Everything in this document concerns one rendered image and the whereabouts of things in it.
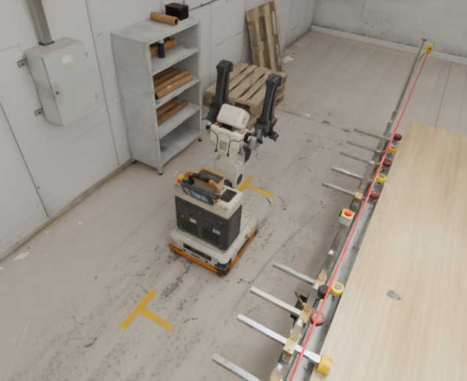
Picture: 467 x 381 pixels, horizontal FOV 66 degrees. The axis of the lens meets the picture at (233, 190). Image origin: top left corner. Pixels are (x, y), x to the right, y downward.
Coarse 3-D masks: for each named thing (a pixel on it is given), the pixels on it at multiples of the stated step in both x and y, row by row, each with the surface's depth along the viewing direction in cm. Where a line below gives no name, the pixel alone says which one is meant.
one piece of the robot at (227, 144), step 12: (216, 132) 282; (228, 132) 277; (240, 132) 277; (216, 144) 287; (228, 144) 282; (240, 144) 280; (228, 156) 287; (216, 168) 311; (228, 168) 304; (240, 168) 307; (240, 180) 317
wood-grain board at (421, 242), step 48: (432, 144) 341; (384, 192) 285; (432, 192) 288; (384, 240) 246; (432, 240) 248; (384, 288) 217; (432, 288) 219; (336, 336) 192; (384, 336) 194; (432, 336) 195
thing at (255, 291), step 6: (252, 288) 217; (258, 294) 214; (264, 294) 214; (270, 300) 212; (276, 300) 211; (282, 306) 209; (288, 306) 209; (294, 312) 206; (300, 312) 206; (312, 324) 204
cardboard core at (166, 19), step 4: (152, 12) 367; (152, 16) 367; (156, 16) 364; (160, 16) 363; (164, 16) 361; (168, 16) 360; (156, 20) 368; (160, 20) 365; (164, 20) 362; (168, 20) 360; (172, 20) 358; (176, 20) 364; (172, 24) 361; (176, 24) 363
